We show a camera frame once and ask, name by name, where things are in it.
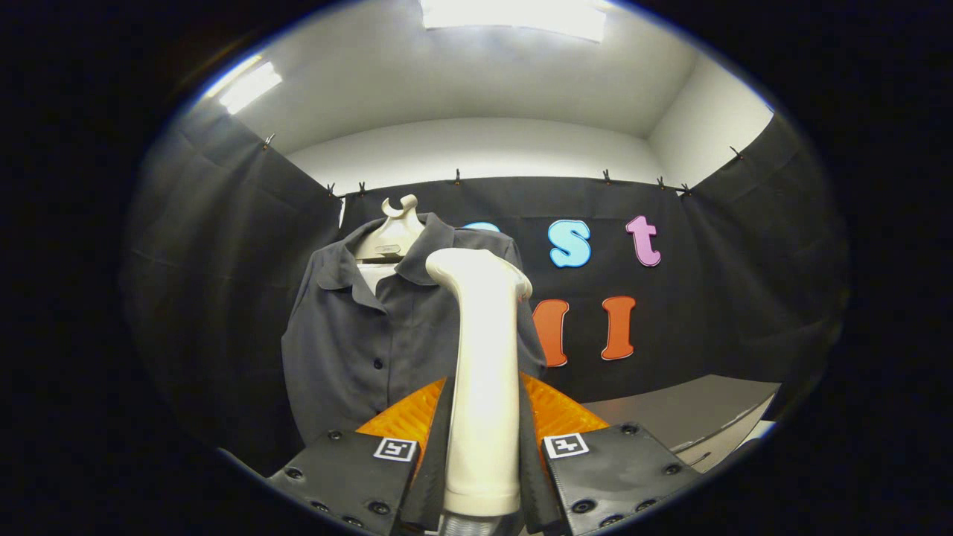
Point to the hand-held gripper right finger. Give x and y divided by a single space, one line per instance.
532 461

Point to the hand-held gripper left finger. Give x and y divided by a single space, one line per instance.
435 461

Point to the cream white garment steamer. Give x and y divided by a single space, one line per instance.
484 372

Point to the dark grey button shirt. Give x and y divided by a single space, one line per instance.
357 350

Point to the cream plastic clothes hanger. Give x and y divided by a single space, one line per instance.
391 238

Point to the black backdrop cloth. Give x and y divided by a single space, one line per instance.
223 298

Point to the small ceiling light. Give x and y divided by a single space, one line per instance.
249 87

